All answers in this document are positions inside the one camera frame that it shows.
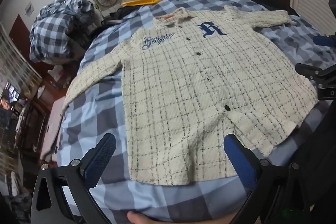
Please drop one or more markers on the computer monitor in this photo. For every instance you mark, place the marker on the computer monitor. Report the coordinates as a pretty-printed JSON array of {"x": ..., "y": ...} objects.
[{"x": 9, "y": 97}]

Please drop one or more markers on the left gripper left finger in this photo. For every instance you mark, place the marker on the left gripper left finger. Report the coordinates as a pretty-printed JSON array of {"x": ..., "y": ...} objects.
[{"x": 49, "y": 203}]

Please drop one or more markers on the black garment on bed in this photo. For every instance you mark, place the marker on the black garment on bed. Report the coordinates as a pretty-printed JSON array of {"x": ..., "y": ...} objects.
[{"x": 276, "y": 5}]

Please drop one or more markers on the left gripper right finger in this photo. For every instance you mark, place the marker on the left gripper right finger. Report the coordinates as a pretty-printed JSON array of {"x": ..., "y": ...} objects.
[{"x": 277, "y": 194}]

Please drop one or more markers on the patterned window curtain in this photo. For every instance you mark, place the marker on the patterned window curtain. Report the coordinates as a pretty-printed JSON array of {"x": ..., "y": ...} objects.
[{"x": 16, "y": 70}]

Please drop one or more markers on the person's hand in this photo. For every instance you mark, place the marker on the person's hand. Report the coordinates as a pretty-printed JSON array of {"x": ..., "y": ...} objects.
[{"x": 137, "y": 218}]

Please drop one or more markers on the yellow cloth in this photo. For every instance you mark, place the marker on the yellow cloth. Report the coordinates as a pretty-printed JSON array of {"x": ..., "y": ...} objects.
[{"x": 140, "y": 3}]

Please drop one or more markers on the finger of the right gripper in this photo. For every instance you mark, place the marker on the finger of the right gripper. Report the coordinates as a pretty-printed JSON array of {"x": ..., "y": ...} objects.
[{"x": 326, "y": 41}]

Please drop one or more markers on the crumpled checkered blanket pile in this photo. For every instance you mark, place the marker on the crumpled checkered blanket pile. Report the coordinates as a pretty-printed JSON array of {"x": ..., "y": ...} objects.
[{"x": 59, "y": 33}]

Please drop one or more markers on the cream plaid knit shirt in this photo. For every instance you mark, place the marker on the cream plaid knit shirt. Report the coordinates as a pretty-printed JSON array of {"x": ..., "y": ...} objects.
[{"x": 195, "y": 77}]

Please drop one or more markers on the wall socket plate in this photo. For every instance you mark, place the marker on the wall socket plate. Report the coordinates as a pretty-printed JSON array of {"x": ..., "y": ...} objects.
[{"x": 29, "y": 9}]

